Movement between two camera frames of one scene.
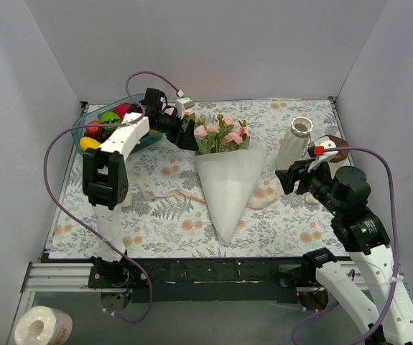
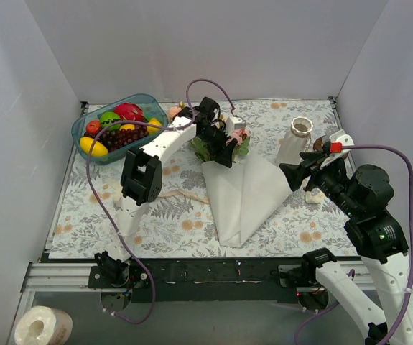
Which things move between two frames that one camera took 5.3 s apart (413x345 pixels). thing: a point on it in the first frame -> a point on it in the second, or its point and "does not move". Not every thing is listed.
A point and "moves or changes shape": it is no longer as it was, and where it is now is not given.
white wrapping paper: x=228 y=179 moves or changes shape
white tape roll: x=39 y=325 does not move
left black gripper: x=179 y=128 -> x=219 y=142
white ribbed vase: x=294 y=144 does not move
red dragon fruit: x=121 y=109 does not move
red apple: x=93 y=130 does not move
